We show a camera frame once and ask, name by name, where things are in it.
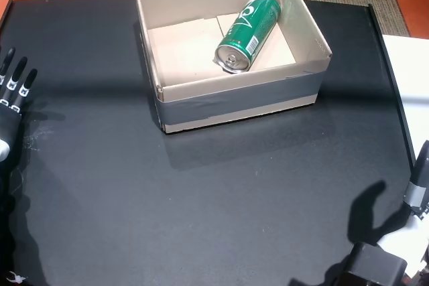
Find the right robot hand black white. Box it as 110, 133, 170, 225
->
377, 139, 429, 267

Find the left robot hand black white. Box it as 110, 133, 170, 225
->
0, 47, 39, 163

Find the cardboard box with grey tape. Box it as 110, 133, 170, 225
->
135, 0, 333, 135

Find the green beverage can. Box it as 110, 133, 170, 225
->
213, 0, 282, 75

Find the white table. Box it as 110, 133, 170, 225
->
381, 33, 429, 168

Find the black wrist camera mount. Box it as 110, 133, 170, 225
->
334, 241, 409, 286

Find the black cable with white tie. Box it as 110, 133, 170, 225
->
7, 270, 27, 284

